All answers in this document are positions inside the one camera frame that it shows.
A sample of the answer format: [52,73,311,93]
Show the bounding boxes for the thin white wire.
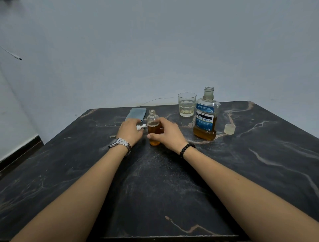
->
[140,97,174,106]

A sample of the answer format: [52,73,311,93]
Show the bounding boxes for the person's right forearm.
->
[182,146,319,242]

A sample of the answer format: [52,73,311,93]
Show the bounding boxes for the white cable with black tip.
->
[0,46,22,61]

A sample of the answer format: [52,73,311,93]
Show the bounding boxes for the large mouthwash bottle blue label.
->
[193,86,221,141]

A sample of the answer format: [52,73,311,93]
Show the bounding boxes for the person's left hand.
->
[116,118,144,147]

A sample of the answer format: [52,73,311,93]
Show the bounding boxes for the silver metal wristwatch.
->
[108,138,132,154]

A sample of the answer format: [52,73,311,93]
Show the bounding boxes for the person's right hand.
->
[147,117,189,153]

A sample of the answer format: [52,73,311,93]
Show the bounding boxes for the clear drinking glass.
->
[178,92,197,117]

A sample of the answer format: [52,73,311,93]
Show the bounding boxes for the blue folded cloth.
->
[125,107,147,122]

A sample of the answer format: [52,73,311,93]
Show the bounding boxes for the person's left forearm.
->
[10,144,129,242]

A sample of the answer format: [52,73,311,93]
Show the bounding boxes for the black bead bracelet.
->
[179,143,196,158]

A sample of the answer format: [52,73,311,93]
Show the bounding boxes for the small clear bottle amber liquid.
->
[147,110,162,146]

